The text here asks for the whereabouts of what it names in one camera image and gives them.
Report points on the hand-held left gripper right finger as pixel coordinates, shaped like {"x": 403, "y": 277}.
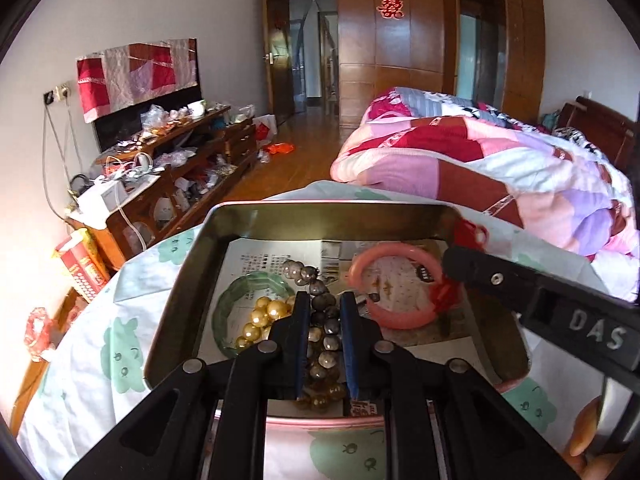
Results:
{"x": 348, "y": 345}

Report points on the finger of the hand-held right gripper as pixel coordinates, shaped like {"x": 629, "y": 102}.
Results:
{"x": 480, "y": 270}

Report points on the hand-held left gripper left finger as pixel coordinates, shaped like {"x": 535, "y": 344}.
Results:
{"x": 301, "y": 340}

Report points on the pink bangle with red charm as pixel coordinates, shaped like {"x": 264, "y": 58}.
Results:
{"x": 400, "y": 317}

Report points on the green jade bangle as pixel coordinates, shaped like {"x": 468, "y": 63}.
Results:
{"x": 225, "y": 305}

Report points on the pink tin box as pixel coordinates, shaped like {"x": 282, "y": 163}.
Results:
{"x": 190, "y": 310}

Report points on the person's right hand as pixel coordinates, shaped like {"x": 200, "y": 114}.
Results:
{"x": 587, "y": 430}

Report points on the printed paper sheets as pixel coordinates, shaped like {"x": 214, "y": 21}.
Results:
{"x": 260, "y": 265}

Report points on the bed with patchwork quilt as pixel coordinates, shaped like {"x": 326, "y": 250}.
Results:
{"x": 475, "y": 160}

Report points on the teal cloth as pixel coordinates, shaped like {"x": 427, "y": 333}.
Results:
{"x": 550, "y": 120}

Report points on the wooden headboard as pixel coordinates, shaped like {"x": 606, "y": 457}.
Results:
{"x": 605, "y": 130}

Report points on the orange red plastic bag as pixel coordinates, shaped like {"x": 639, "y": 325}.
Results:
{"x": 279, "y": 148}

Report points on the wooden television cabinet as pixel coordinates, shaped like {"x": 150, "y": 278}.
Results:
{"x": 165, "y": 195}

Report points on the white and red bag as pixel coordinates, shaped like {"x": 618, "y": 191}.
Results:
{"x": 264, "y": 129}

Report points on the red and yellow carton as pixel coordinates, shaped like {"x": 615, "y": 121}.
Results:
{"x": 80, "y": 265}

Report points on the wooden wardrobe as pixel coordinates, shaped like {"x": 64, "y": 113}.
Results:
{"x": 425, "y": 35}

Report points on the white box device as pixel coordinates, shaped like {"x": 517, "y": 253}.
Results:
{"x": 100, "y": 199}

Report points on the white mug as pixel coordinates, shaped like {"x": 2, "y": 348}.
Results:
{"x": 196, "y": 109}

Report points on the clear plastic bags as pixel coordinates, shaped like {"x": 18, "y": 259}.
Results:
{"x": 160, "y": 119}

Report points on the trash bin with red bag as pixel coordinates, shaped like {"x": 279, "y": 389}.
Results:
{"x": 39, "y": 335}

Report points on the red paper decal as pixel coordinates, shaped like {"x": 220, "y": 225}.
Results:
{"x": 390, "y": 6}

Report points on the black television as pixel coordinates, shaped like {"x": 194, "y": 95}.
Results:
{"x": 120, "y": 127}

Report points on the wooden door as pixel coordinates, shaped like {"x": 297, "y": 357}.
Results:
{"x": 280, "y": 60}

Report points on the red and white cloth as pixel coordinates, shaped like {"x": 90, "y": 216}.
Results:
{"x": 135, "y": 75}

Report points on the wall socket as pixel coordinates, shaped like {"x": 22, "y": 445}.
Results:
{"x": 57, "y": 94}

